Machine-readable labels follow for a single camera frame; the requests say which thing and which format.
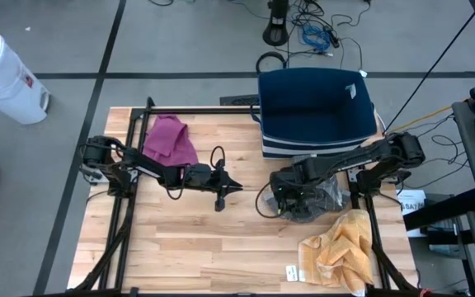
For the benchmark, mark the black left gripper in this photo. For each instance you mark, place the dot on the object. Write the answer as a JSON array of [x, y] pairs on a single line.
[[202, 177]]

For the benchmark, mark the black table frame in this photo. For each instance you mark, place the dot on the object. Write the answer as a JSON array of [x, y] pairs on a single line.
[[200, 110]]

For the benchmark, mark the black pole stand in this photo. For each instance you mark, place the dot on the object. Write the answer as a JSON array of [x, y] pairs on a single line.
[[276, 33]]

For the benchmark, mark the navy white striped basket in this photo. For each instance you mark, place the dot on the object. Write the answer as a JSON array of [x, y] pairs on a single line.
[[316, 107]]

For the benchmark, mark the grey checked towel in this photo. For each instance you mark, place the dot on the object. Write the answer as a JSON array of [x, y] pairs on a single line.
[[332, 196]]

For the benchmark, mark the white printed paper box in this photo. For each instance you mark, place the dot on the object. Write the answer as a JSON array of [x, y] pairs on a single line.
[[410, 204]]

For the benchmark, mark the black desk crossbar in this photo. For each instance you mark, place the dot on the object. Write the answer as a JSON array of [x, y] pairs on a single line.
[[443, 210]]

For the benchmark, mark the magenta towel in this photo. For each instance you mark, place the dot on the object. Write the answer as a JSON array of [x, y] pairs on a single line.
[[167, 140]]

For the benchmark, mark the black floor plate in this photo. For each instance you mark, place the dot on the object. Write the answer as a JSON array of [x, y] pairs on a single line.
[[237, 100]]

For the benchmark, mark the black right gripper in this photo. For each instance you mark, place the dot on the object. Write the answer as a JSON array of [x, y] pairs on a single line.
[[287, 185]]

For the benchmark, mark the orange checked towel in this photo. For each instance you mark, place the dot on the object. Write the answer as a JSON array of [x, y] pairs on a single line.
[[340, 251]]

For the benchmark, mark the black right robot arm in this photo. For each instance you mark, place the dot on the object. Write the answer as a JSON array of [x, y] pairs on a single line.
[[365, 154]]

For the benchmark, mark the small white label card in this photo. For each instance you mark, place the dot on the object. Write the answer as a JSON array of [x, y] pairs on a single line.
[[292, 273]]

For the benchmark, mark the white trash bin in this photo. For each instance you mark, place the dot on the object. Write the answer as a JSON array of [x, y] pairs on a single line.
[[2, 78]]

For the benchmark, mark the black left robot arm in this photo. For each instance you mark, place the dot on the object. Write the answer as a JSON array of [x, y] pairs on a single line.
[[151, 167]]

